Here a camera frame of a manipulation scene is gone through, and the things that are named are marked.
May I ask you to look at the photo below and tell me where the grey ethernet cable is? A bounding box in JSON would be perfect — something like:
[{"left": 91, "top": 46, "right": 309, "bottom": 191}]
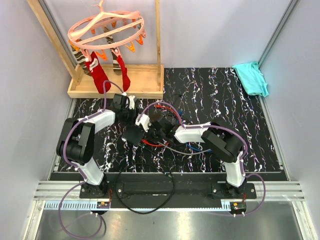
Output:
[{"left": 157, "top": 141, "right": 201, "bottom": 155}]

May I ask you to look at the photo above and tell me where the black network switch box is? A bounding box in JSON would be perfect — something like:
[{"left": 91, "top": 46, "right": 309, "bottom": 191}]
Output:
[{"left": 122, "top": 125, "right": 145, "bottom": 146}]

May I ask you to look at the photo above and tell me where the red ethernet cable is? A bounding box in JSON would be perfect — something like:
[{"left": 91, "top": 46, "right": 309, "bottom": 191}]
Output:
[{"left": 141, "top": 103, "right": 183, "bottom": 147}]

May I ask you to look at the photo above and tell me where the blue ethernet cable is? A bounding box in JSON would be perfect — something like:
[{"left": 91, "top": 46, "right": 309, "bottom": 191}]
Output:
[{"left": 189, "top": 144, "right": 213, "bottom": 154}]

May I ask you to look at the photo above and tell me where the black ethernet cable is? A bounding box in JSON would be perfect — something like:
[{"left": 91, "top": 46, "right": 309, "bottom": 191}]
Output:
[{"left": 114, "top": 143, "right": 176, "bottom": 216}]

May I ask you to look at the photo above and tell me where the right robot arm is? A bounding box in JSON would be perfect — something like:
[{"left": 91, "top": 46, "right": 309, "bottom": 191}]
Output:
[{"left": 148, "top": 114, "right": 248, "bottom": 199}]

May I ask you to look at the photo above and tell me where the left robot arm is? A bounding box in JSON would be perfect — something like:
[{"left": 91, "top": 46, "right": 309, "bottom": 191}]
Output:
[{"left": 56, "top": 93, "right": 139, "bottom": 198}]

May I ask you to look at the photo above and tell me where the black marbled mat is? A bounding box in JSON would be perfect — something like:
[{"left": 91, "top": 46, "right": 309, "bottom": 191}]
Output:
[{"left": 47, "top": 66, "right": 291, "bottom": 181}]

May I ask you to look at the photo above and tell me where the red sock right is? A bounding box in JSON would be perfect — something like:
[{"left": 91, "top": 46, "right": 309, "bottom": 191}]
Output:
[{"left": 117, "top": 55, "right": 131, "bottom": 92}]

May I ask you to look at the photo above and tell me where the red sock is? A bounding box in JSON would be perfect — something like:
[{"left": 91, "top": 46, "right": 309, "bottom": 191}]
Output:
[
  {"left": 85, "top": 51, "right": 111, "bottom": 94},
  {"left": 117, "top": 55, "right": 131, "bottom": 92}
]

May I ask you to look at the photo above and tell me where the red sock left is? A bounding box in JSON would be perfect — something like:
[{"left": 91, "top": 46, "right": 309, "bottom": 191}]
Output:
[{"left": 85, "top": 51, "right": 111, "bottom": 94}]

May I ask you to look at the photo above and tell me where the striped brown sock right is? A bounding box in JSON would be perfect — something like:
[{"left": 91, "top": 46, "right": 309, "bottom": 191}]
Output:
[{"left": 106, "top": 35, "right": 122, "bottom": 76}]

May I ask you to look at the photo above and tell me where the striped brown sock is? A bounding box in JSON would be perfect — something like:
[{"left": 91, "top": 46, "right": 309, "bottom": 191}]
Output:
[
  {"left": 106, "top": 35, "right": 122, "bottom": 76},
  {"left": 70, "top": 45, "right": 91, "bottom": 76}
]

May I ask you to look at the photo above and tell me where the striped brown sock left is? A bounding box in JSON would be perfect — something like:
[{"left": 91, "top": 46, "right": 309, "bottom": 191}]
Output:
[{"left": 70, "top": 45, "right": 91, "bottom": 76}]

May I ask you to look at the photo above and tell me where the pink round clip hanger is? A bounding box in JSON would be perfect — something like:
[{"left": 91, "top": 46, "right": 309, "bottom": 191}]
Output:
[{"left": 67, "top": 0, "right": 146, "bottom": 60}]

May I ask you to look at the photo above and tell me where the teal folded cloth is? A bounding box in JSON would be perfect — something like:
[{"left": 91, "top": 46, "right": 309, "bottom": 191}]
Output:
[{"left": 232, "top": 61, "right": 269, "bottom": 98}]

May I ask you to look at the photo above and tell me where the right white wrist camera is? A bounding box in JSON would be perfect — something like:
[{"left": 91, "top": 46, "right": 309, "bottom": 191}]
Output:
[{"left": 135, "top": 114, "right": 150, "bottom": 133}]

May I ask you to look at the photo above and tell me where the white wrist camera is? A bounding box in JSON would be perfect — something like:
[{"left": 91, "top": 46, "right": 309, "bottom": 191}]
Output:
[
  {"left": 122, "top": 92, "right": 138, "bottom": 110},
  {"left": 135, "top": 114, "right": 150, "bottom": 133}
]

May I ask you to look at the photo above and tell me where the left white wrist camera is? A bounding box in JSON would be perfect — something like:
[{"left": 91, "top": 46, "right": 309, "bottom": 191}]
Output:
[{"left": 122, "top": 92, "right": 138, "bottom": 110}]

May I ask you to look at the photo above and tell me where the wooden rack frame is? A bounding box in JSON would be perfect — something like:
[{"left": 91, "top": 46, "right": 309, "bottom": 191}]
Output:
[{"left": 29, "top": 0, "right": 164, "bottom": 99}]

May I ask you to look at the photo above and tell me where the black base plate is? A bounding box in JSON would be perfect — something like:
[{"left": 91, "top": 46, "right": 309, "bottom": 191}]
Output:
[{"left": 79, "top": 172, "right": 257, "bottom": 212}]

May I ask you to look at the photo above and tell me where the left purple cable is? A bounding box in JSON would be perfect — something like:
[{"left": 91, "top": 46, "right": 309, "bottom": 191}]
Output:
[{"left": 57, "top": 80, "right": 126, "bottom": 238}]

